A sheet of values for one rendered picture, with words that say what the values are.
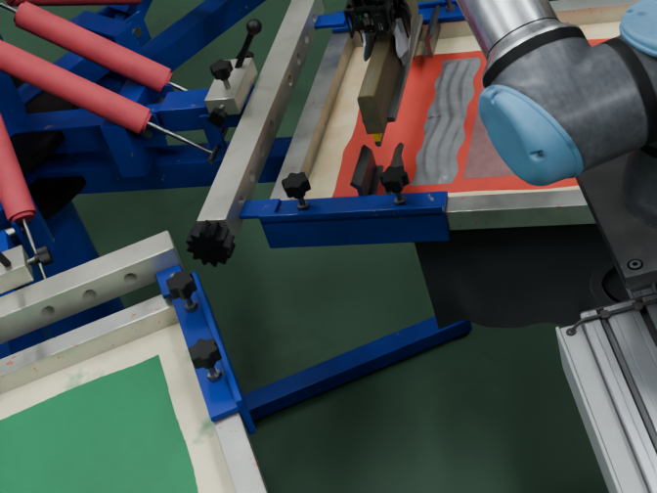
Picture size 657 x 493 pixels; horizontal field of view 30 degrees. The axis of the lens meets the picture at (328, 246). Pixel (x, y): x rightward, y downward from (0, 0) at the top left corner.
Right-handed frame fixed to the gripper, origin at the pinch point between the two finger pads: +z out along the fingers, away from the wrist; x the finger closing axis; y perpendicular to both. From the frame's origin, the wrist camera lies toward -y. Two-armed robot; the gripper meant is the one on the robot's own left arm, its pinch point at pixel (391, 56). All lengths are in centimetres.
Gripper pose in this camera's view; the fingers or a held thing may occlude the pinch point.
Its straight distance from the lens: 208.4
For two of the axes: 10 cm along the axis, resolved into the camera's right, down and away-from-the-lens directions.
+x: 9.5, -0.4, -3.2
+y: -2.1, 6.7, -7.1
